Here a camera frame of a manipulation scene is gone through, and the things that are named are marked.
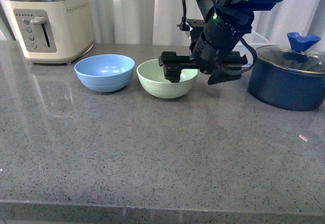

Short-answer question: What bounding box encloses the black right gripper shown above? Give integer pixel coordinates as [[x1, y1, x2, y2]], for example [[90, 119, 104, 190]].
[[158, 13, 253, 85]]

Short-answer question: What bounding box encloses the green plastic bowl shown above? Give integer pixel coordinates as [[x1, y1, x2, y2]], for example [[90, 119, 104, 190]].
[[137, 59, 199, 99]]

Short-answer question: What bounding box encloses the blue plastic bowl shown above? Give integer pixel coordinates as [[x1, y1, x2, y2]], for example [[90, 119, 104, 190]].
[[74, 54, 135, 92]]

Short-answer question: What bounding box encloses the clear plastic food container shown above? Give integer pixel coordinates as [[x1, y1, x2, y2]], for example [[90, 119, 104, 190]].
[[233, 30, 270, 56]]

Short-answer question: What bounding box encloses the dark blue saucepan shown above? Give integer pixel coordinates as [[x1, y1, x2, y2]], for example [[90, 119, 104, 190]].
[[248, 60, 324, 111]]

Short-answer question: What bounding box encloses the glass lid with blue knob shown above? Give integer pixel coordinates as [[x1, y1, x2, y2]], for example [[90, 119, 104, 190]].
[[256, 32, 324, 76]]

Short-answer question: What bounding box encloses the white pleated curtain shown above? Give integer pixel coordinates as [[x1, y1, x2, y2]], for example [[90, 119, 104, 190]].
[[0, 0, 325, 50]]

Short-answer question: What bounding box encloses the cream four-slot toaster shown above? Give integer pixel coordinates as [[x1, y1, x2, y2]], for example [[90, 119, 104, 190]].
[[4, 0, 94, 64]]

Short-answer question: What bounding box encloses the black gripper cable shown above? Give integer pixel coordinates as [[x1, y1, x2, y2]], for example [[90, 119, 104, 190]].
[[177, 0, 258, 74]]

